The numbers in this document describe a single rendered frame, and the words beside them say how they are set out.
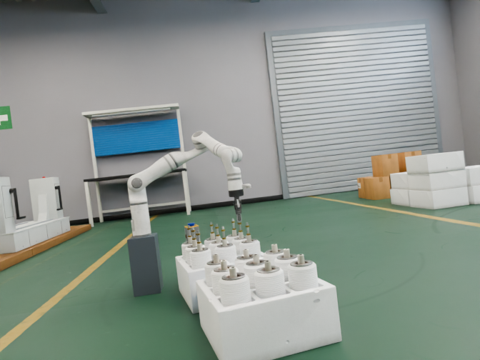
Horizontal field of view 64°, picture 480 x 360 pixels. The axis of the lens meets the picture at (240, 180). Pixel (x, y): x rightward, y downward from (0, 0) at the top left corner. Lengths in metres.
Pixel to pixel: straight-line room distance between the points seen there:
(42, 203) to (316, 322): 4.51
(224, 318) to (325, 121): 6.38
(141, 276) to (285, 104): 5.54
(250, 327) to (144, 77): 6.41
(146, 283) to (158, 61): 5.67
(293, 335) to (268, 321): 0.10
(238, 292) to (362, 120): 6.61
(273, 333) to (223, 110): 6.12
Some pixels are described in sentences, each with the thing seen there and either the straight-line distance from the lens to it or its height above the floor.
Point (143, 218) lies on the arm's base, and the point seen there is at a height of 0.40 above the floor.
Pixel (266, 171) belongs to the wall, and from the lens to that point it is 7.12.
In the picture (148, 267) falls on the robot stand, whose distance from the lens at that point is 2.09.
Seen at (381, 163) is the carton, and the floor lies 0.49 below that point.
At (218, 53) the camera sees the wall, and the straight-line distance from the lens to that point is 7.38.
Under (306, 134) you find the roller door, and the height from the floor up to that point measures 1.14.
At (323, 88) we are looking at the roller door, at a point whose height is 1.96.
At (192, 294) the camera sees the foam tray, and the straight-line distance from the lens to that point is 1.71.
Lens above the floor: 0.57
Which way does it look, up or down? 1 degrees down
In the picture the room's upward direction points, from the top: 7 degrees counter-clockwise
